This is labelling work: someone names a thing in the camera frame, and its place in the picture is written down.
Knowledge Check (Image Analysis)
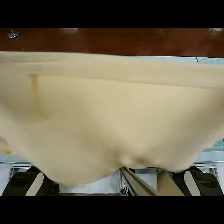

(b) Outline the beige shirt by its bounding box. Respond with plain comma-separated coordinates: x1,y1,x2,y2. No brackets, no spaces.
0,50,224,187

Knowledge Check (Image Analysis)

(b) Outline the silver frame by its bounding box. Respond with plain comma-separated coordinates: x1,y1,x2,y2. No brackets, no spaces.
0,161,224,197

